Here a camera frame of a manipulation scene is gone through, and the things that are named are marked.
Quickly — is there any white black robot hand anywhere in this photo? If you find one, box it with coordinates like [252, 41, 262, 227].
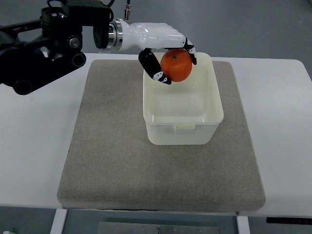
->
[119, 20, 197, 85]

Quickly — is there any white right table leg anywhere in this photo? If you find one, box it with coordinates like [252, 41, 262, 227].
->
[236, 215, 251, 234]

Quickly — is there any grey felt mat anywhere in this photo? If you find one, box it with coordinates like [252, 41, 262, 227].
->
[58, 59, 265, 212]

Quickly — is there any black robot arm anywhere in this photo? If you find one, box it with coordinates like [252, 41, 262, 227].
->
[0, 0, 116, 95]

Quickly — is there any white left table leg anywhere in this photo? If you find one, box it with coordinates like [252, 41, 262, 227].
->
[50, 209, 67, 234]

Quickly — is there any white plastic box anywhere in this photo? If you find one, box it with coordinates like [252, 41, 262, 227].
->
[143, 52, 224, 145]

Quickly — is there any black table control panel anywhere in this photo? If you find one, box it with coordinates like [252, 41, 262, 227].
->
[266, 217, 312, 225]

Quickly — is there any orange fruit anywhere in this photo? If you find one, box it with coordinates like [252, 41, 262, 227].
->
[160, 49, 193, 82]

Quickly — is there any white table leg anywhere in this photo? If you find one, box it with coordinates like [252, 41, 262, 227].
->
[50, 209, 67, 234]
[236, 215, 251, 234]

